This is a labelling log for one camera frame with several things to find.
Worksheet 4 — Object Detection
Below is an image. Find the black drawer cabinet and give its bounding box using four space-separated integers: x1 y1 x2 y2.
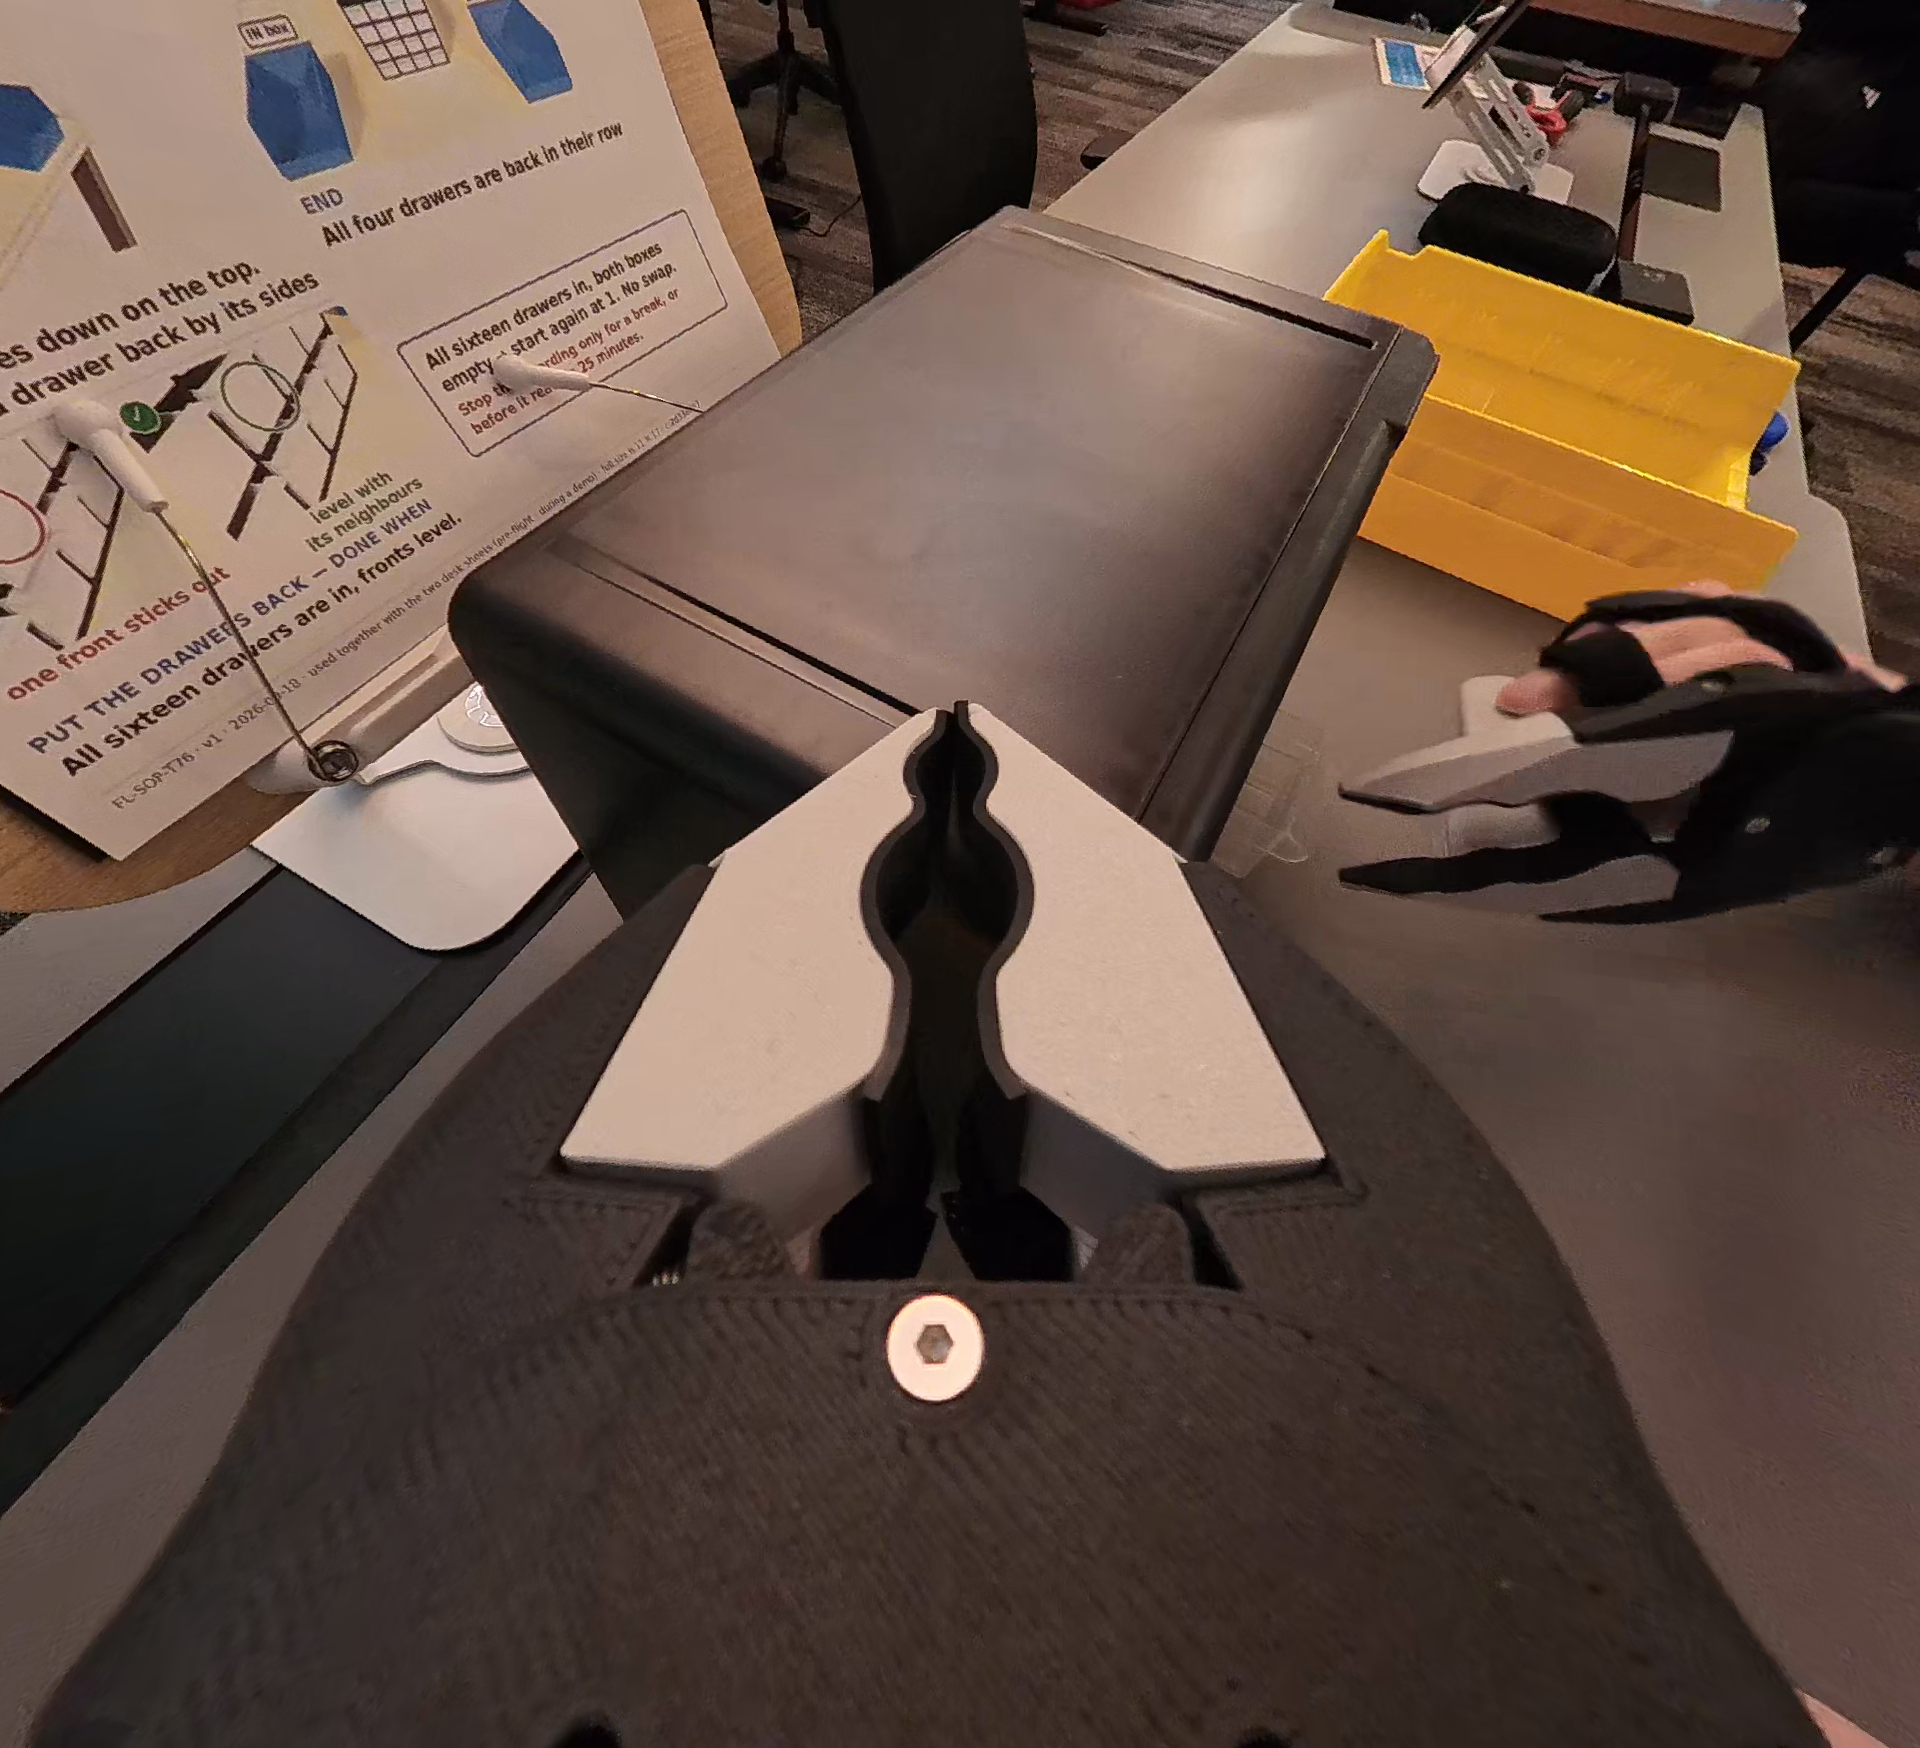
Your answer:
445 207 1438 916

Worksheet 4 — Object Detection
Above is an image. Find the wooden display board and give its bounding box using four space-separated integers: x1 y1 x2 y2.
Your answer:
0 0 806 916

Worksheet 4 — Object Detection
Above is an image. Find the black flat pad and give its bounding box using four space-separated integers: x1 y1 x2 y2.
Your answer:
1632 116 1728 216

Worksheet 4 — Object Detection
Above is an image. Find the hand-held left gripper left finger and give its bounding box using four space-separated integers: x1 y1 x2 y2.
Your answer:
557 702 961 1282

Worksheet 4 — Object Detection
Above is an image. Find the yellow plastic bin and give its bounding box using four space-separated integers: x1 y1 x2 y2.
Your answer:
1324 232 1803 621

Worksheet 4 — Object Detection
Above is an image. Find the printed instruction poster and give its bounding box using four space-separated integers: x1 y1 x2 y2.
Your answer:
0 0 781 870

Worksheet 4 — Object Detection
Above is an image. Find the white wire document holder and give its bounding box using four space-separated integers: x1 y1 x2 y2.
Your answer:
53 354 706 957

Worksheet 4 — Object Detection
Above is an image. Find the white tablet stand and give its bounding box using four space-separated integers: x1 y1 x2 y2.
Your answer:
1416 52 1580 205

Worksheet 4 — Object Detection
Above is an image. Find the array of small clear drawers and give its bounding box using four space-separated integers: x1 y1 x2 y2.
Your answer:
1197 707 1329 878

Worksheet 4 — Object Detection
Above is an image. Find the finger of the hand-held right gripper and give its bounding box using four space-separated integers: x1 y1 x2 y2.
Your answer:
1338 833 1691 924
1338 710 1700 814

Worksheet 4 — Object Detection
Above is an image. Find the person's right hand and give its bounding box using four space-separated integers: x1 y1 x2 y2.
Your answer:
1499 614 1920 718

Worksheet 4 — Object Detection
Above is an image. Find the black oval case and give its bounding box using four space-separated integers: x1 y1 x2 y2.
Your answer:
1420 181 1617 285

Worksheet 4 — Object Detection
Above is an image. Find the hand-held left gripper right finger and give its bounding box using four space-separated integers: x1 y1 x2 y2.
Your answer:
959 702 1331 1282

